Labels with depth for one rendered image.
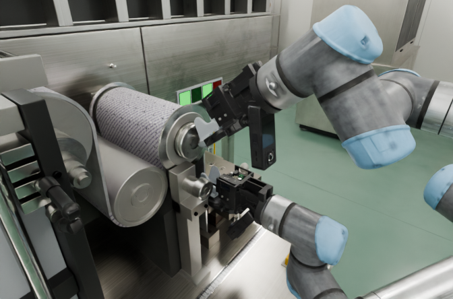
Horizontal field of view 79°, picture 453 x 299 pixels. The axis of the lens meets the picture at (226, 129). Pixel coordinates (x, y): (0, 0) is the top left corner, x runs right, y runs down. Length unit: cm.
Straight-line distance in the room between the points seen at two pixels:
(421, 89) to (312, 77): 17
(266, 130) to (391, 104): 18
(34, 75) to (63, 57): 40
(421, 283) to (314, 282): 17
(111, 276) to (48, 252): 44
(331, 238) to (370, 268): 157
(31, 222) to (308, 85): 35
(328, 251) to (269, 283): 25
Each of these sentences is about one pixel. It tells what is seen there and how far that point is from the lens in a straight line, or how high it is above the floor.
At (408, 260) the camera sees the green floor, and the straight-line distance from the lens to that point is 227.
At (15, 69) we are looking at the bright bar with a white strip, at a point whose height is 145.
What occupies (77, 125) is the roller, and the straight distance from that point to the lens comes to 45.
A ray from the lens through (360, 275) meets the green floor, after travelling 205.
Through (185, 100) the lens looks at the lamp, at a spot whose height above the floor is 118.
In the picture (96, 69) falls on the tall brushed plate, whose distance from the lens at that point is 81.
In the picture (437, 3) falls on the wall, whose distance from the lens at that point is 486.
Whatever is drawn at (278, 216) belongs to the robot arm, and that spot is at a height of 114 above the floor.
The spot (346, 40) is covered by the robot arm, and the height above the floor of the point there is 147.
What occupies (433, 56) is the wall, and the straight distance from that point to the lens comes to 490.
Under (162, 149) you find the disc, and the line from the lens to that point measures 54.
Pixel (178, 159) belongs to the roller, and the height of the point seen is 122.
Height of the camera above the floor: 151
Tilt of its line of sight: 26 degrees down
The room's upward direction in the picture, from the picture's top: straight up
